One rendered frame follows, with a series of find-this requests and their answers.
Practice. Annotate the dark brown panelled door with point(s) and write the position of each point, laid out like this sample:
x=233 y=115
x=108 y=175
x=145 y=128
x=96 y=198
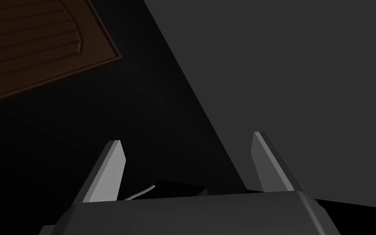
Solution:
x=34 y=42

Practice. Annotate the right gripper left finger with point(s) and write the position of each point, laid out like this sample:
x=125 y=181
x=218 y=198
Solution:
x=106 y=178

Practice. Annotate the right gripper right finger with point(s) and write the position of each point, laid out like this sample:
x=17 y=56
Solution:
x=271 y=169

